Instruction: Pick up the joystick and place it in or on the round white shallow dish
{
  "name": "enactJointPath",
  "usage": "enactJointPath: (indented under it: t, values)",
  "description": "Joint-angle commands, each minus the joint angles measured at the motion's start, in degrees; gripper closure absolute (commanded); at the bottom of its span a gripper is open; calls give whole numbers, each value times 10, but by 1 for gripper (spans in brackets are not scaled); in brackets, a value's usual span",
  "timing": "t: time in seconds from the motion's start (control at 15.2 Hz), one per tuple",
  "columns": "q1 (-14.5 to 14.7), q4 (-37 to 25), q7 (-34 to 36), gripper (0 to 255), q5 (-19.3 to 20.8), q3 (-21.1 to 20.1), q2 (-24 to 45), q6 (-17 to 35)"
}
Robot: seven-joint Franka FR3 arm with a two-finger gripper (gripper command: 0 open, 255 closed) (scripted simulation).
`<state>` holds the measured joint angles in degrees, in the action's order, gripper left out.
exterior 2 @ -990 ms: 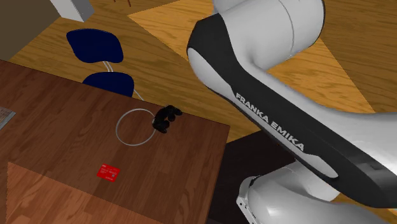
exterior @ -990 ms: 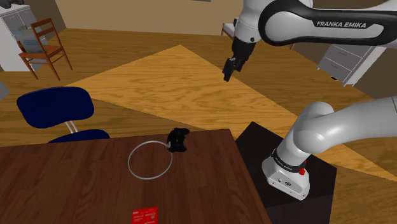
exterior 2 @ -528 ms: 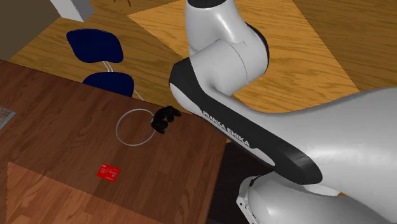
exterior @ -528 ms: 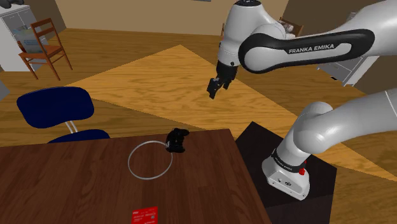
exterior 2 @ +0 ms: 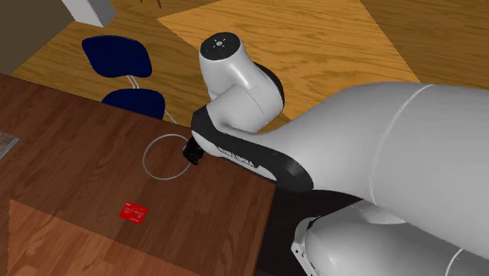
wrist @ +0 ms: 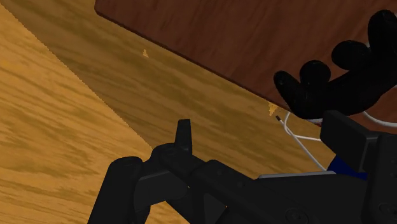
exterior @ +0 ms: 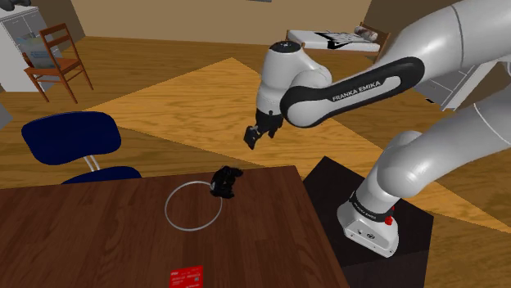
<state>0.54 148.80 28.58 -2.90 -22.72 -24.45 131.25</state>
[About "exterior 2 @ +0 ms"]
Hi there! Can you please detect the clear round plate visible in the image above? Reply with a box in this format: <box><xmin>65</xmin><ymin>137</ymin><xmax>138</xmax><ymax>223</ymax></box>
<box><xmin>142</xmin><ymin>133</ymin><xmax>193</xmax><ymax>181</ymax></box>

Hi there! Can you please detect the red card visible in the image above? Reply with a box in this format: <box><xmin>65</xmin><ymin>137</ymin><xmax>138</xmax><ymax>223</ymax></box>
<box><xmin>118</xmin><ymin>201</ymin><xmax>149</xmax><ymax>225</ymax></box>

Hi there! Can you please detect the dark blue chair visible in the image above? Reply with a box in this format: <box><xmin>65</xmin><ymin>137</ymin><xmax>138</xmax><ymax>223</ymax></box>
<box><xmin>81</xmin><ymin>34</ymin><xmax>178</xmax><ymax>125</ymax></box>

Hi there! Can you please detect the white cabinet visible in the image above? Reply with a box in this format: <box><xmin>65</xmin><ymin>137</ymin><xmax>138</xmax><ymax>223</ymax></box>
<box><xmin>60</xmin><ymin>0</ymin><xmax>118</xmax><ymax>28</ymax></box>

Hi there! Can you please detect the grey book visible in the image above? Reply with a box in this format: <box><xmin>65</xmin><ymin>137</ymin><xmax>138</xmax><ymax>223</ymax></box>
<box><xmin>0</xmin><ymin>131</ymin><xmax>21</xmax><ymax>161</ymax></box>

